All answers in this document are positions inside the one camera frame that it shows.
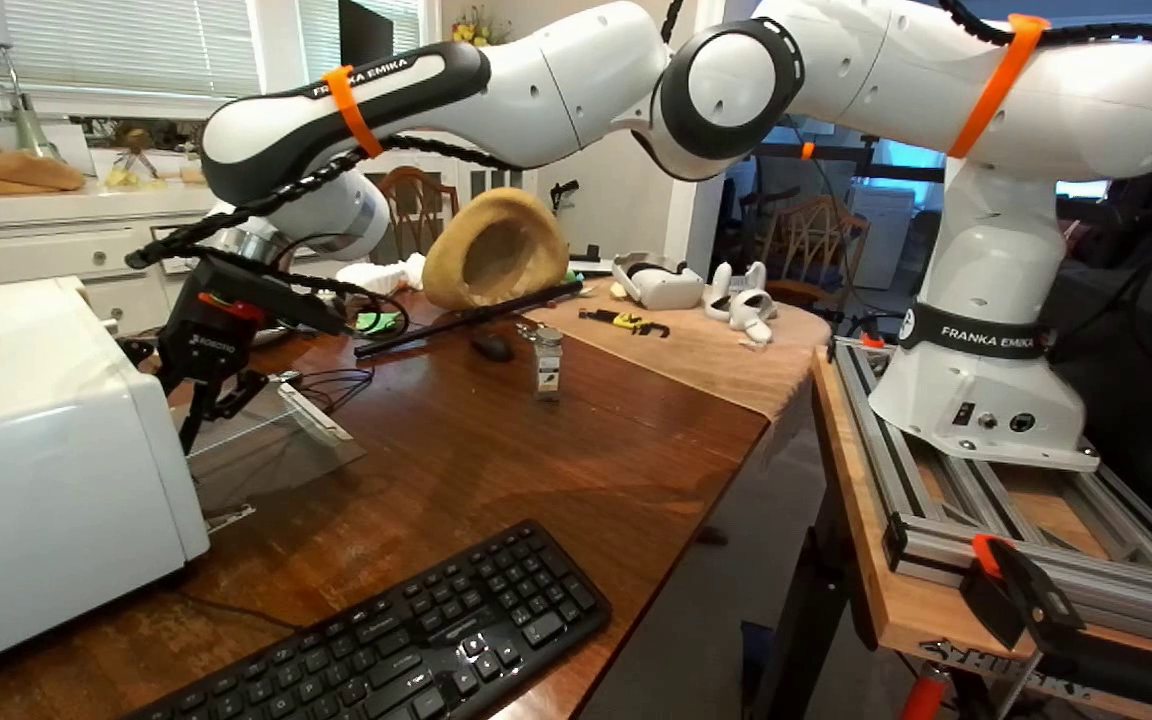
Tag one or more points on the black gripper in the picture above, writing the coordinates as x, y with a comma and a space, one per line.
215, 324

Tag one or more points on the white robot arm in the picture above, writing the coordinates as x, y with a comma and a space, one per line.
1010, 106

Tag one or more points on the glass oven door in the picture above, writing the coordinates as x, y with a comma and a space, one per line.
269, 447

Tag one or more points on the white toaster oven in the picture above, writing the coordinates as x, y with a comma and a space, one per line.
95, 483

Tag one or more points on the long black stick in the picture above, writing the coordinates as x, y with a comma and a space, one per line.
470, 316

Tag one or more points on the white sideboard cabinet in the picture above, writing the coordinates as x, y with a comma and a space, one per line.
90, 235

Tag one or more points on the black computer mouse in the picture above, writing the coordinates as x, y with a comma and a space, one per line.
493, 350

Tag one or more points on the tan straw hat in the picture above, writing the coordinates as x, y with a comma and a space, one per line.
497, 247

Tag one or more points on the black computer keyboard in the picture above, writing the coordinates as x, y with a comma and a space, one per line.
441, 644

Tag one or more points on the glass spice jar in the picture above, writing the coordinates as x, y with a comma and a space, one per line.
551, 362

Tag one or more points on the white VR headset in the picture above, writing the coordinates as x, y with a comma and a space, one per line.
657, 287

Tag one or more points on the white VR controller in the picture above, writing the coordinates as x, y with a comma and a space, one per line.
742, 303

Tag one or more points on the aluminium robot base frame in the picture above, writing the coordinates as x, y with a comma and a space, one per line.
918, 510

